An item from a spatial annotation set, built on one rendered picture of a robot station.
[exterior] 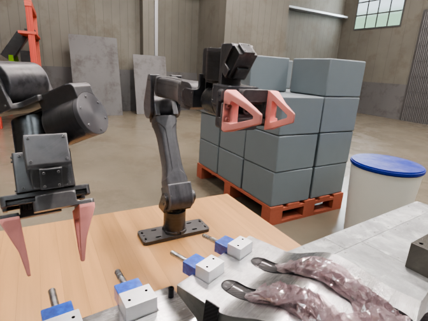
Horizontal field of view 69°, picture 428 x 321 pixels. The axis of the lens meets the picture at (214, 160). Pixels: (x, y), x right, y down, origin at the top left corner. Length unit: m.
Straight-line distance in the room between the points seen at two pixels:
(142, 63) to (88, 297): 8.16
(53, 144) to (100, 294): 0.43
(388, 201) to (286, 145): 0.84
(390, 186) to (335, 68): 1.02
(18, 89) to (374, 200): 2.42
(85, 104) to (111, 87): 7.87
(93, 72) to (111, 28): 1.30
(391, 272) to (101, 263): 0.71
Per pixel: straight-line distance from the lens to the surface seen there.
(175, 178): 0.84
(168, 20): 9.40
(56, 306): 0.57
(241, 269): 0.71
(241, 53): 0.54
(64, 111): 0.43
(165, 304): 0.56
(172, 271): 0.78
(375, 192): 2.58
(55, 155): 0.38
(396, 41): 12.06
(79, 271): 0.82
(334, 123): 2.93
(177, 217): 0.88
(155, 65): 8.82
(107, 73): 8.35
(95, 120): 0.44
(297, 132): 2.63
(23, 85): 0.48
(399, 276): 0.93
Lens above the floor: 1.26
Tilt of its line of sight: 16 degrees down
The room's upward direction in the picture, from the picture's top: 3 degrees clockwise
